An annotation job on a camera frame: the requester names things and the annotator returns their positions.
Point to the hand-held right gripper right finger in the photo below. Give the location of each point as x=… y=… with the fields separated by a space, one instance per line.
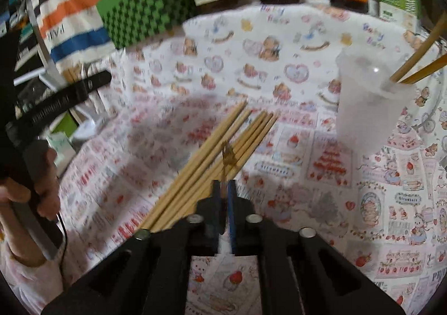
x=232 y=203

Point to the translucent plastic cup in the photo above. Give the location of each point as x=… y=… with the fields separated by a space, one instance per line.
x=363 y=109

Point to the pale teal packet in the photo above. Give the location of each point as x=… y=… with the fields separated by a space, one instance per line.
x=60 y=149

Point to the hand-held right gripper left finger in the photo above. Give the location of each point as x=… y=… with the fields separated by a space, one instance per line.
x=216 y=203

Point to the green checkered box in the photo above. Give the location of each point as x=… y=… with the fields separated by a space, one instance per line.
x=146 y=4

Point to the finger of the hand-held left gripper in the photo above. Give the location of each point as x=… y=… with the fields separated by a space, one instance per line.
x=63 y=100

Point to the bunch of wooden chopsticks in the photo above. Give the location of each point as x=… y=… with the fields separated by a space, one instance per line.
x=195 y=175

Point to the slender wooden chopstick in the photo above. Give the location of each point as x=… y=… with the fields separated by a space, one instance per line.
x=426 y=73
x=419 y=48

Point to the person's left hand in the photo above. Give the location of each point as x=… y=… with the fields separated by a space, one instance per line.
x=47 y=204

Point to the striped cloth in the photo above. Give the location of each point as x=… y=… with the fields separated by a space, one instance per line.
x=70 y=21

